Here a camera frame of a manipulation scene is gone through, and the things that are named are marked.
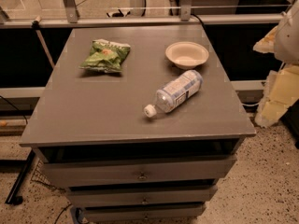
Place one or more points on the grey metal rail frame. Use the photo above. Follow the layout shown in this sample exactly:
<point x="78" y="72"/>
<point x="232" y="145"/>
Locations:
<point x="95" y="13"/>

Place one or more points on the black metal floor bar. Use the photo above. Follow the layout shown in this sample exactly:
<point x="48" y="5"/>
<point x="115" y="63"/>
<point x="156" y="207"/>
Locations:
<point x="13" y="198"/>

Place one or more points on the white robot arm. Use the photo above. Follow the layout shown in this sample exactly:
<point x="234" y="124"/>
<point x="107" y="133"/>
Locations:
<point x="286" y="48"/>

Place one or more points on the clear plastic water bottle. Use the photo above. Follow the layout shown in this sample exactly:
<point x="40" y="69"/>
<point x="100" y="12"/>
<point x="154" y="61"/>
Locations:
<point x="174" y="93"/>

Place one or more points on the top grey drawer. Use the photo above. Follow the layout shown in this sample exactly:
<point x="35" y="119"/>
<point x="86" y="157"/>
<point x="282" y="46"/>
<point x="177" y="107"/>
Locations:
<point x="66" y="175"/>

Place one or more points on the grey drawer cabinet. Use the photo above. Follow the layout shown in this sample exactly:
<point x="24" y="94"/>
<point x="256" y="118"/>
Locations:
<point x="88" y="116"/>

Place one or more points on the green chip bag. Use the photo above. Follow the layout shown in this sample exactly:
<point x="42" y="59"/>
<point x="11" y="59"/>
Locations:
<point x="106" y="56"/>

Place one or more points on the bottom grey drawer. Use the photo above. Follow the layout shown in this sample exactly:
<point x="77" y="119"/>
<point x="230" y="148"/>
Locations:
<point x="138" y="212"/>

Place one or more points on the white paper bowl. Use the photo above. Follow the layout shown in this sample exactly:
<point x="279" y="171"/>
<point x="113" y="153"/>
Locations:
<point x="186" y="55"/>

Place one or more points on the middle grey drawer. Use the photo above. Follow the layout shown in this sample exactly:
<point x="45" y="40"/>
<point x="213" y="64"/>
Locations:
<point x="126" y="197"/>

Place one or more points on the wooden handled broom stick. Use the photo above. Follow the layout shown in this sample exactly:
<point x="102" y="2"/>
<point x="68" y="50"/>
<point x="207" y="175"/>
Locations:
<point x="36" y="27"/>

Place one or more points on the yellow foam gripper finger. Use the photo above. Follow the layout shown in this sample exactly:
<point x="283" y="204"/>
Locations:
<point x="281" y="91"/>
<point x="266" y="44"/>

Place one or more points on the grey drawer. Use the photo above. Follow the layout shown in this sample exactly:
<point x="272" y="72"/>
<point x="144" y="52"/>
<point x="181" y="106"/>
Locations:
<point x="126" y="197"/>
<point x="66" y="175"/>
<point x="138" y="212"/>

